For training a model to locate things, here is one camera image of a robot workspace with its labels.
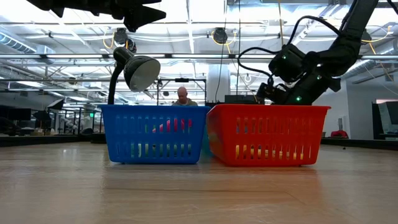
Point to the black gooseneck desk lamp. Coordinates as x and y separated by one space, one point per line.
141 71

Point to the black rig frame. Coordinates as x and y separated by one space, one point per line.
182 80

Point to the pink highlighter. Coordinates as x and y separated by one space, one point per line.
168 126

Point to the black perforated box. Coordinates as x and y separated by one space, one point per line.
239 100

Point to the teal plastic bin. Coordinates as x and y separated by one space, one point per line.
206 140

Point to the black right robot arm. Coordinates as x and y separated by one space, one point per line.
345 53

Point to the blue slotted plastic basket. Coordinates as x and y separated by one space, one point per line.
155 109

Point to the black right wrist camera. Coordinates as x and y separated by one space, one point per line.
270 93

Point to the red bag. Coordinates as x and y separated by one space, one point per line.
339 134

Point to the black computer monitor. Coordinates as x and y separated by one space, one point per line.
374 121

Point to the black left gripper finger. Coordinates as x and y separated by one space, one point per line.
140 17
136 2

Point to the red slotted plastic basket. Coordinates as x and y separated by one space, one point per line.
267 109

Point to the person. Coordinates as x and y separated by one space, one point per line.
183 98

